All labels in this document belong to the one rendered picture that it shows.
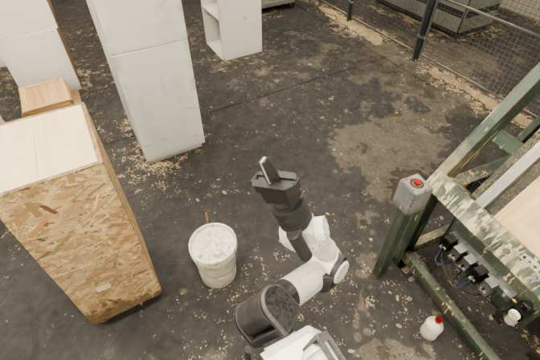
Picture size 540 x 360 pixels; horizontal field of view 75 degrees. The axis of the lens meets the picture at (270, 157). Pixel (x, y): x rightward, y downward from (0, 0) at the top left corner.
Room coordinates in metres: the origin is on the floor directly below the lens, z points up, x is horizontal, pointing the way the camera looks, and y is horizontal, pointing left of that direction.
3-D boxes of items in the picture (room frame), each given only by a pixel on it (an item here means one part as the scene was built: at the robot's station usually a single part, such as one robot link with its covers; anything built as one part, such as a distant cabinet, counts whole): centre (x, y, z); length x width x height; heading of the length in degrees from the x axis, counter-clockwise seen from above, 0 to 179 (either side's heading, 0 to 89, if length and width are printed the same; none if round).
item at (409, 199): (1.20, -0.75, 0.84); 0.12 x 0.12 x 0.18; 23
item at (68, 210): (1.14, 0.99, 0.63); 0.50 x 0.42 x 1.25; 30
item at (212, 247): (1.22, 0.36, 0.24); 0.32 x 0.30 x 0.47; 29
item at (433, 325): (0.81, -0.97, 0.10); 0.10 x 0.10 x 0.20
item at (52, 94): (2.97, 2.22, 0.15); 0.61 x 0.52 x 0.31; 29
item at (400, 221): (1.20, -0.75, 0.38); 0.06 x 0.06 x 0.75; 23
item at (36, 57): (3.75, 2.66, 0.36); 0.80 x 0.58 x 0.72; 29
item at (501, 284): (0.82, -0.98, 0.69); 0.50 x 0.14 x 0.24; 23
